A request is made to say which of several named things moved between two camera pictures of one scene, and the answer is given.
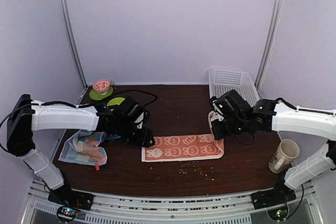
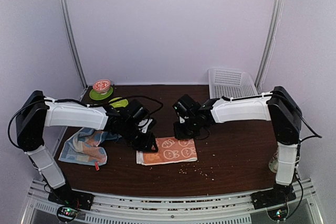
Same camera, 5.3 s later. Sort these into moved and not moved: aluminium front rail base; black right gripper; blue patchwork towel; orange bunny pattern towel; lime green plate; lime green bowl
Moved: black right gripper; orange bunny pattern towel
Not moved: blue patchwork towel; lime green plate; aluminium front rail base; lime green bowl
